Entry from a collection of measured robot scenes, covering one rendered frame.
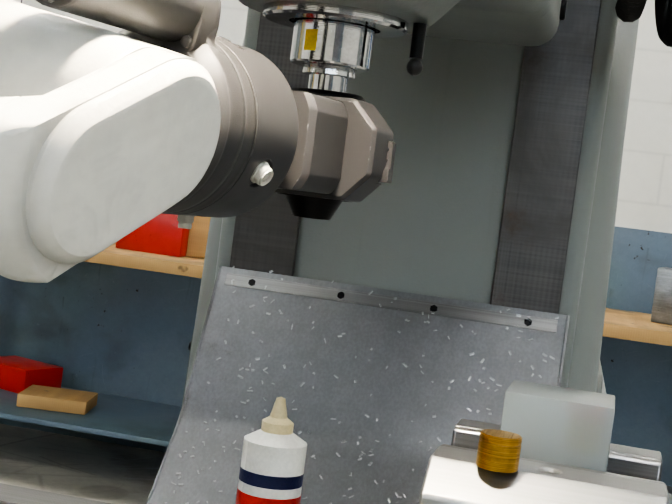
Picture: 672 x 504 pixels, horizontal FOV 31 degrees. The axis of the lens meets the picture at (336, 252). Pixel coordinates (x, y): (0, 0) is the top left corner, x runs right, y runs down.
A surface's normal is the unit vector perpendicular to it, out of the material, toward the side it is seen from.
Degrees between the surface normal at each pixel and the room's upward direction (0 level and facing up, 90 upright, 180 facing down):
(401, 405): 62
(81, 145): 101
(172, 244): 90
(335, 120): 90
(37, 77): 73
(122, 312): 90
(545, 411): 90
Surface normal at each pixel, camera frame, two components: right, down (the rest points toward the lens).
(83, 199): 0.85, 0.32
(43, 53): -0.19, -0.54
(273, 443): 0.05, -0.83
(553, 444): -0.23, 0.02
